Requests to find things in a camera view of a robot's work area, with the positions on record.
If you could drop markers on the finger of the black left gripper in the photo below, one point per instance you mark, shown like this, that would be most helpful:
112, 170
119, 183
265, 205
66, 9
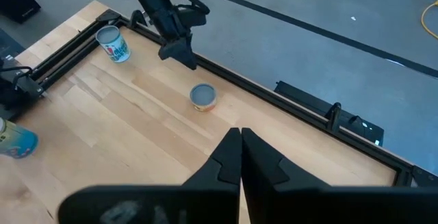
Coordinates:
189, 51
171, 49

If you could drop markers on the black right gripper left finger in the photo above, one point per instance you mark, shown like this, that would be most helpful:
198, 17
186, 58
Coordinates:
205, 196

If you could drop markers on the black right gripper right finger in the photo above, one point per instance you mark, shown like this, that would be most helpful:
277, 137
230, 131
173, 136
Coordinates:
280, 196

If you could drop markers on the small orange-yellow label can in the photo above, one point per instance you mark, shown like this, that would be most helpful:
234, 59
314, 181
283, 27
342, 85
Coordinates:
203, 95

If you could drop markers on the white and teal labelled can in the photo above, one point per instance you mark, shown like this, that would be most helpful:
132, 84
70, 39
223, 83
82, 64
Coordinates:
114, 47

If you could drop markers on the blue berries label can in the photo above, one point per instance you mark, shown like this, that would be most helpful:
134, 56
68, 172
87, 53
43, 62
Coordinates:
18, 142

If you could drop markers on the black frame clamp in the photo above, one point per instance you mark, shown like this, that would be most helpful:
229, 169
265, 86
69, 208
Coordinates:
138, 20
356, 122
334, 116

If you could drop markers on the black aluminium table frame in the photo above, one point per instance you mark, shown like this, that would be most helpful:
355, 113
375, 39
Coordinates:
260, 92

